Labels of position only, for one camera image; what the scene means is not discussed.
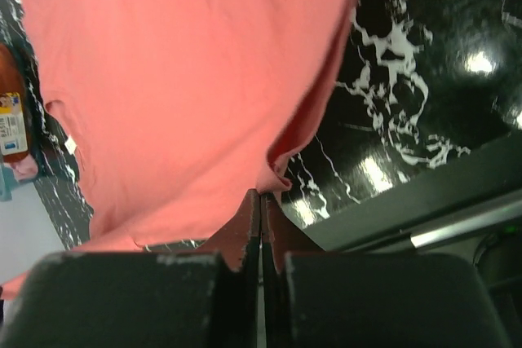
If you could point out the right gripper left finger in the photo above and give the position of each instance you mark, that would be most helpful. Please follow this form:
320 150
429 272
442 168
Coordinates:
202 298

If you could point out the teal plastic laundry basket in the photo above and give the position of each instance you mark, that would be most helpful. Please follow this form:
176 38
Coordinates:
8 182

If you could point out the orange shirt in basket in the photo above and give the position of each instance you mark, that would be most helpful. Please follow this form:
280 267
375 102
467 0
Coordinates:
14 132

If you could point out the aluminium frame rail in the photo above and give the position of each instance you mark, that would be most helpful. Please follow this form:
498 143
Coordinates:
497 213

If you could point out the light pink shirt in basket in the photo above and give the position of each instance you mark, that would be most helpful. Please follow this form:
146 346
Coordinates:
26 169

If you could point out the dusty red t-shirt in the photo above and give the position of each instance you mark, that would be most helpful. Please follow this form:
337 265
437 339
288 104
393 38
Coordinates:
178 107

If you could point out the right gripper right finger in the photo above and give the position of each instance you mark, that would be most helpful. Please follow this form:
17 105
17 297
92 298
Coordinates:
315 298

